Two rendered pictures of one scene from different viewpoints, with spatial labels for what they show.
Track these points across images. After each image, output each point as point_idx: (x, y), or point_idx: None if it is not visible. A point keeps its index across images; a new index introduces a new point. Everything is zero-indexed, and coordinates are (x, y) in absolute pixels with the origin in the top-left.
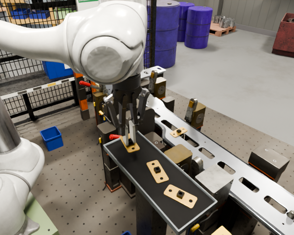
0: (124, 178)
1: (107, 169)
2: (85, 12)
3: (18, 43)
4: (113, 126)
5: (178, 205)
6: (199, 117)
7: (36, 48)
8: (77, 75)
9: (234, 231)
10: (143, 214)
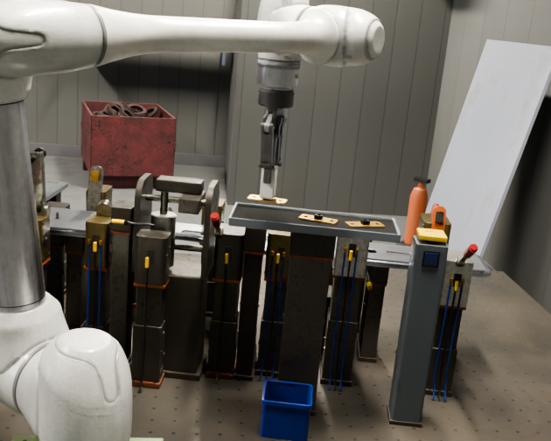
0: (174, 346)
1: (149, 334)
2: (335, 7)
3: (286, 33)
4: (160, 230)
5: (373, 228)
6: (222, 220)
7: (305, 37)
8: None
9: (366, 330)
10: (306, 304)
